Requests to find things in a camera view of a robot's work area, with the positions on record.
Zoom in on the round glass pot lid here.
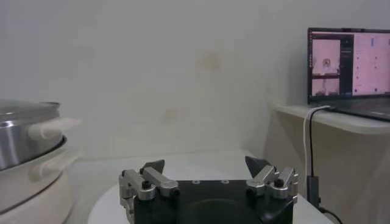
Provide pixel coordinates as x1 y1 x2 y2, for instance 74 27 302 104
0 99 62 118

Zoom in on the white and black charger cable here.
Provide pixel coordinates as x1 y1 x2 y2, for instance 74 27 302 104
302 105 344 224

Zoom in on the cream electric cooker base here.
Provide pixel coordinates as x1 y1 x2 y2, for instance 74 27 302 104
0 136 83 224

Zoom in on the steel perforated steamer basket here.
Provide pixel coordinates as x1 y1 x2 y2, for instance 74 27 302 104
0 102 83 171

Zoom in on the black open laptop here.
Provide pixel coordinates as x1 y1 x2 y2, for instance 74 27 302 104
307 27 390 122

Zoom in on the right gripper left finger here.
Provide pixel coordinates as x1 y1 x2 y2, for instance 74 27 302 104
118 159 180 224

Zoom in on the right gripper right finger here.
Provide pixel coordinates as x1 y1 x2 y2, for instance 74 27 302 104
244 155 299 204

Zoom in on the white rectangular work table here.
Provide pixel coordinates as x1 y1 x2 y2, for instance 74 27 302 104
65 149 336 224

